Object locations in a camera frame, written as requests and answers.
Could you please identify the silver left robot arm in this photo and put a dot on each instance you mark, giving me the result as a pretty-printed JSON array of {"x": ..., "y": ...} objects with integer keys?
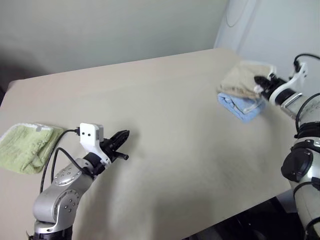
[{"x": 62, "y": 190}]

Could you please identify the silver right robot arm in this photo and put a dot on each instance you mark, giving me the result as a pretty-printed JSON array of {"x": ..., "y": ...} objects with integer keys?
[{"x": 307, "y": 175}]

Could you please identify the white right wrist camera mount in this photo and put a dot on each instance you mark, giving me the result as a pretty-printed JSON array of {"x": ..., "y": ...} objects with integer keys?
[{"x": 301, "y": 75}]

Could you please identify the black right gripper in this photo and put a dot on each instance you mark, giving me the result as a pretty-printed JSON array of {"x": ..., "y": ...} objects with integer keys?
[{"x": 270, "y": 83}]

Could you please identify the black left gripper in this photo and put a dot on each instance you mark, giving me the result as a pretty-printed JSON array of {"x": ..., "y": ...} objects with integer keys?
[{"x": 109, "y": 150}]

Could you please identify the green folded towel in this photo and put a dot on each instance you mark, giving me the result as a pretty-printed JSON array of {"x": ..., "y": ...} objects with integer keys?
[{"x": 25, "y": 147}]

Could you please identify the blue folded towel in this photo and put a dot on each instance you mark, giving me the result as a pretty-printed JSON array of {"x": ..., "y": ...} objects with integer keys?
[{"x": 240, "y": 107}]

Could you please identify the beige towel with white trim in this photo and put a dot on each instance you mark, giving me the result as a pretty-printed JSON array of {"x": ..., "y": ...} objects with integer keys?
[{"x": 240, "y": 80}]

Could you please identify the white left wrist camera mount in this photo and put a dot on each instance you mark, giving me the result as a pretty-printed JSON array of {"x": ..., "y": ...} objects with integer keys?
[{"x": 87, "y": 135}]

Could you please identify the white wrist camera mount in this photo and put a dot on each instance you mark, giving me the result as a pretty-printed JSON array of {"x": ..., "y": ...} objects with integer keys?
[
  {"x": 87, "y": 135},
  {"x": 301, "y": 75}
]

